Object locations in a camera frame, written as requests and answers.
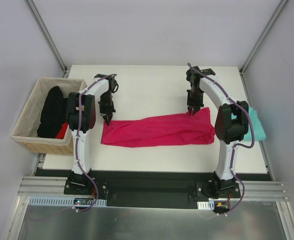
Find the aluminium post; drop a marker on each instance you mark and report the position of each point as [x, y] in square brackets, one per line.
[279, 9]
[46, 34]

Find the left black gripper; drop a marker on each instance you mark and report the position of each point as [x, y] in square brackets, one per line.
[107, 111]

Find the white cable duct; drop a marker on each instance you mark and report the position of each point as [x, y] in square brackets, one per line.
[206, 205]
[65, 201]

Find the left white cable duct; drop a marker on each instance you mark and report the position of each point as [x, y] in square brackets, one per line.
[65, 201]

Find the red t shirt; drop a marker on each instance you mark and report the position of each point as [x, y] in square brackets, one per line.
[61, 134]

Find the aluminium rail frame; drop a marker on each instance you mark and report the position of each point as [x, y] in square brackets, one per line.
[265, 211]

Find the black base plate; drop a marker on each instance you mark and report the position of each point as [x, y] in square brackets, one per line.
[139, 189]

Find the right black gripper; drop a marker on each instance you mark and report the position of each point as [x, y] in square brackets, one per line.
[194, 105]

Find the pink t shirt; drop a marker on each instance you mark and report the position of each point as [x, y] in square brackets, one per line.
[179, 129]

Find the black t shirt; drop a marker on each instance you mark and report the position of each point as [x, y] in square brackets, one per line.
[53, 114]

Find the right rear aluminium post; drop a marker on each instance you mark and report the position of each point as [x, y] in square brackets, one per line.
[279, 9]

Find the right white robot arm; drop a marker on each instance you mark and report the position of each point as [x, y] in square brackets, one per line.
[232, 122]

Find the folded teal t shirt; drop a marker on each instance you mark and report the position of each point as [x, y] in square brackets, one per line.
[259, 133]

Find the left rear aluminium post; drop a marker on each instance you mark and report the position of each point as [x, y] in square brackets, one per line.
[46, 34]

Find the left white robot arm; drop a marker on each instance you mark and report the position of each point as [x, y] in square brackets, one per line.
[81, 116]

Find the wicker laundry basket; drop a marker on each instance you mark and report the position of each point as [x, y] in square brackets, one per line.
[26, 128]

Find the right white cable duct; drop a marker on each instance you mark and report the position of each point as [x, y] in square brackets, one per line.
[206, 205]

